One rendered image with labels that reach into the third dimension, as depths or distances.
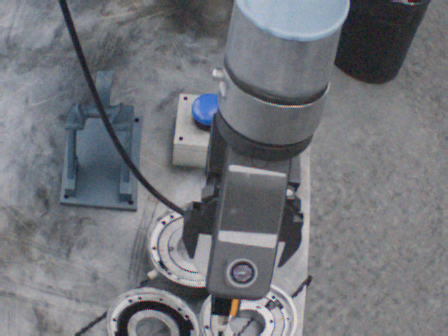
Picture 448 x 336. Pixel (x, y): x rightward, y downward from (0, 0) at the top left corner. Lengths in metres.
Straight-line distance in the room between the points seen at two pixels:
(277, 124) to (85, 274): 0.39
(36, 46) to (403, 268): 1.15
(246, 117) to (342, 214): 1.34
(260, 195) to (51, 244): 0.37
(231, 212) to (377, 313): 1.24
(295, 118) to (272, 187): 0.06
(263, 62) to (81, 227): 0.44
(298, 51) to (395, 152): 1.54
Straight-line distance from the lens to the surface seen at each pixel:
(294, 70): 0.48
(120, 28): 1.05
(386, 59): 2.02
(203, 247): 0.65
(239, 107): 0.52
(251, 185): 0.55
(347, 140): 1.97
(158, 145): 0.92
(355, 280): 1.78
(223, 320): 0.74
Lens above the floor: 1.57
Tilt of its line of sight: 58 degrees down
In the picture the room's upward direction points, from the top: 11 degrees clockwise
